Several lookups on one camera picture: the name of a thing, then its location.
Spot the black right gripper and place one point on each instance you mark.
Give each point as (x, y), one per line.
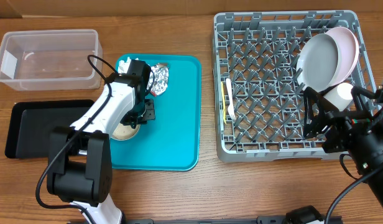
(341, 122)

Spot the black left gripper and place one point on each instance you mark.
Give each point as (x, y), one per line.
(150, 114)

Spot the silver foil wrapper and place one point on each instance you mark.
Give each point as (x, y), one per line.
(158, 80)

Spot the grey bowl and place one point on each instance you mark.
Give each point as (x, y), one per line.
(123, 133)

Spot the grey plate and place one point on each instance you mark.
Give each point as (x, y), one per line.
(318, 62)

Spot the white tissue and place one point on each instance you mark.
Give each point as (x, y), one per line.
(123, 65)

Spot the pink plate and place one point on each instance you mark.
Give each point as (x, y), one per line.
(348, 48)

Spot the yellow plastic spoon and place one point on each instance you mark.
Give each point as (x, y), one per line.
(223, 103)

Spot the white plastic fork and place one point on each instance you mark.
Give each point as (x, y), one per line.
(230, 95)

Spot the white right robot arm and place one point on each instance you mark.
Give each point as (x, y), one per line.
(368, 163)

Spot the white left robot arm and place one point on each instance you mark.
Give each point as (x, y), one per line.
(79, 172)

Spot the grey dishwasher rack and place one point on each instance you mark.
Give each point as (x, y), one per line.
(258, 52)

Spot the white cup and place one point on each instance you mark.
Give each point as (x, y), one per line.
(340, 96)

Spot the teal serving tray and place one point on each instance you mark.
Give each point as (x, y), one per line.
(171, 141)

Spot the clear plastic bin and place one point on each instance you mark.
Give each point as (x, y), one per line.
(39, 60)

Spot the black plastic tray bin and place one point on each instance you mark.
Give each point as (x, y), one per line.
(32, 122)

